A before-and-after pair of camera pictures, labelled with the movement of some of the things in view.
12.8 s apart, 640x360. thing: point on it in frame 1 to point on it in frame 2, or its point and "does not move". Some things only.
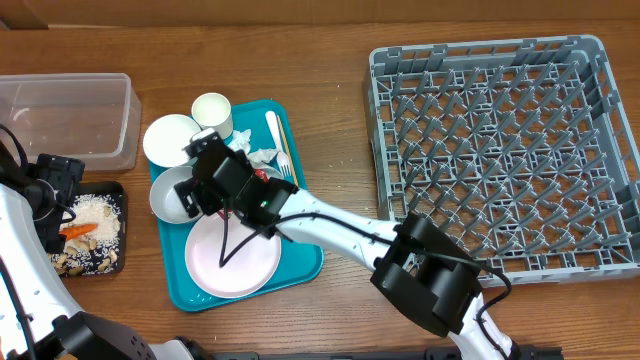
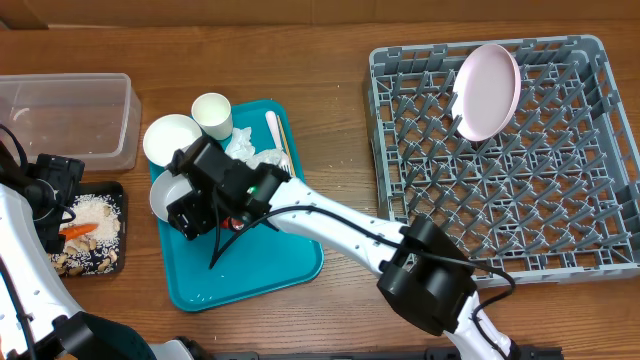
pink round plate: x=247 y=273 to x=485 y=91
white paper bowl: x=165 y=138 does not move
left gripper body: x=54 y=188 does not move
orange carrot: x=77 y=230 does not move
